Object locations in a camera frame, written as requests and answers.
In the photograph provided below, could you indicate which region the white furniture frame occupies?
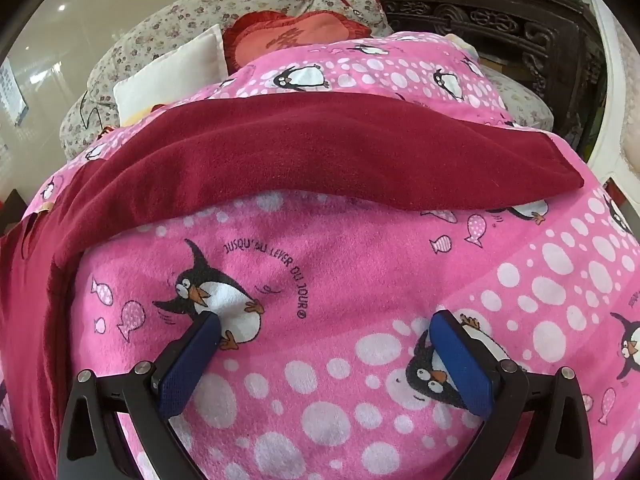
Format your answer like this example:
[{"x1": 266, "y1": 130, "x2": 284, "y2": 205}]
[{"x1": 585, "y1": 0, "x2": 640, "y2": 191}]

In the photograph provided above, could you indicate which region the wall calendar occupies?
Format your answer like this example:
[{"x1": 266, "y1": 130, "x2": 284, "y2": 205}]
[{"x1": 0, "y1": 57, "x2": 28, "y2": 126}]

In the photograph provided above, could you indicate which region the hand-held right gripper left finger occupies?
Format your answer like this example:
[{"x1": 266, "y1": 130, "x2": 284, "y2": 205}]
[{"x1": 56, "y1": 311, "x2": 221, "y2": 480}]

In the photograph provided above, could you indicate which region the white pillow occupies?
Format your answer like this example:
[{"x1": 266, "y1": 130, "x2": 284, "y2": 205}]
[{"x1": 113, "y1": 24, "x2": 228, "y2": 126}]

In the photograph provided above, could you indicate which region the dark carved wooden cabinet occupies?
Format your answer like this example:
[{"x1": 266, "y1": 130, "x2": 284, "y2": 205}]
[{"x1": 372, "y1": 0, "x2": 608, "y2": 156}]

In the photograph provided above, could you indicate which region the pink penguin print blanket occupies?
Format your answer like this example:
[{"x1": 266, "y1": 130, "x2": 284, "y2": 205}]
[{"x1": 0, "y1": 30, "x2": 640, "y2": 480}]

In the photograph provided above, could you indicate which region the red heart-shaped cushion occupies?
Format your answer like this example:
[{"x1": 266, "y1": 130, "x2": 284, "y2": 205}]
[{"x1": 222, "y1": 10, "x2": 373, "y2": 73}]

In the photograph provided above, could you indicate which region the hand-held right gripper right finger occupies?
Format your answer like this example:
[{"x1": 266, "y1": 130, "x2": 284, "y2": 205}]
[{"x1": 429, "y1": 309, "x2": 598, "y2": 480}]

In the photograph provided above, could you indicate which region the dark red fleece garment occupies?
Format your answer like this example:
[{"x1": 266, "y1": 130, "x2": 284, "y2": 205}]
[{"x1": 0, "y1": 94, "x2": 586, "y2": 480}]

